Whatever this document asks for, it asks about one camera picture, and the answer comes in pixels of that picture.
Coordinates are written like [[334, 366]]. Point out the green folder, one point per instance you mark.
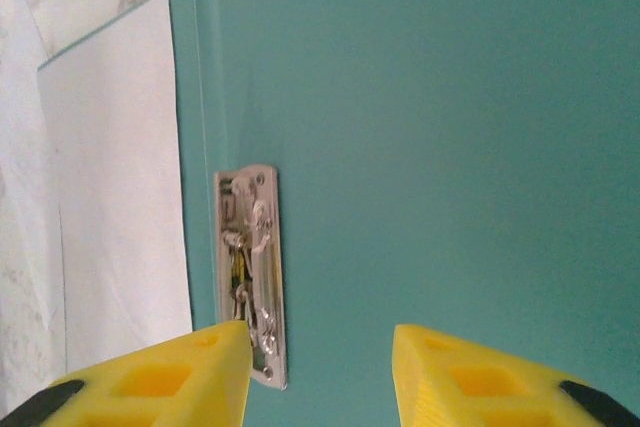
[[425, 147]]

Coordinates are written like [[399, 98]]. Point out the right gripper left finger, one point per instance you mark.
[[150, 387]]

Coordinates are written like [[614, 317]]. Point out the white paper sheet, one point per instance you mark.
[[115, 172]]

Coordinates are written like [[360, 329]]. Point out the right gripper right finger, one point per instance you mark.
[[490, 387]]

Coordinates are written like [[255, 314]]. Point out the metal folder clip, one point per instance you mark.
[[265, 257]]

